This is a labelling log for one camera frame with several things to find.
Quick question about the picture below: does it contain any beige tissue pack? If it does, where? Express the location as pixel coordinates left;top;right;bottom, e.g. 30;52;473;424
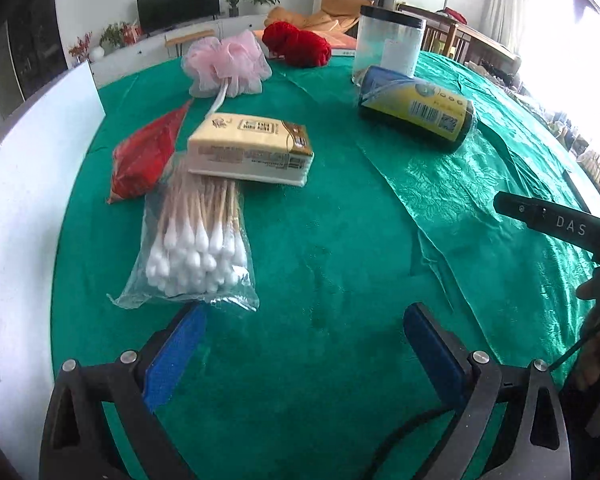
186;113;314;186

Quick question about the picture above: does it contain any green satin tablecloth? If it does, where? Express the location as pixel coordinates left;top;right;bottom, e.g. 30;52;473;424
49;49;600;480

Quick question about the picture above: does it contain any person right hand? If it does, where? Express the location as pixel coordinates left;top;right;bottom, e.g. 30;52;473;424
576;268;600;391

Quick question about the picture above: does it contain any clear jar black lid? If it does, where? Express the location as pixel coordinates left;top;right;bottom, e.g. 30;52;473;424
352;6;426;87

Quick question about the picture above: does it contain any pink mesh bath sponge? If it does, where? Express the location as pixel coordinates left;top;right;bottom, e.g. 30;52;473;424
181;30;272;117

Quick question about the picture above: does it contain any black television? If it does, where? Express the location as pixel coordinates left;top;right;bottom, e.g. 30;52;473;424
136;0;221;35

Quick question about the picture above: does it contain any red flowers white vase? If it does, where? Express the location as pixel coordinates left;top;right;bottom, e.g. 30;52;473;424
69;32;105;64

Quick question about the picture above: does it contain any white tv cabinet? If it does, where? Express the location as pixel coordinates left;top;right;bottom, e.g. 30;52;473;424
91;15;265;88

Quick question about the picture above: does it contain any cotton swab bag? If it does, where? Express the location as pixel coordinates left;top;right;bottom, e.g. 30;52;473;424
112;154;260;311

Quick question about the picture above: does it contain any white cardboard box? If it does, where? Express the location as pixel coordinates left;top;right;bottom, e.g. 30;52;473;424
0;63;105;479

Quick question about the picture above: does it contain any wooden dining chair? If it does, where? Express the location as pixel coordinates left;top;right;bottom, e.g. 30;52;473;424
396;3;477;63

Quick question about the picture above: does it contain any red plastic packet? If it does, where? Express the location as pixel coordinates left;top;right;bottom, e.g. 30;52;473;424
107;100;193;204

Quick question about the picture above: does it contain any orange lounge chair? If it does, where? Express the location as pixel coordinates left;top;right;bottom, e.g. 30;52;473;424
264;0;374;32

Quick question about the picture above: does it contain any black cable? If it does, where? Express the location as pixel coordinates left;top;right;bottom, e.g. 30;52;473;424
362;406;456;480

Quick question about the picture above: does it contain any small wooden bench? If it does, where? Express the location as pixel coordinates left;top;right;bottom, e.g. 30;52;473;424
164;29;216;58

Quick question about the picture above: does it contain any dark display shelf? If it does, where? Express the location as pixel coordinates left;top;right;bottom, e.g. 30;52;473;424
7;0;67;100

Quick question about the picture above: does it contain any blue yellow trash bag roll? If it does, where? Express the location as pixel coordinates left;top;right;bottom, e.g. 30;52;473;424
358;65;475;153

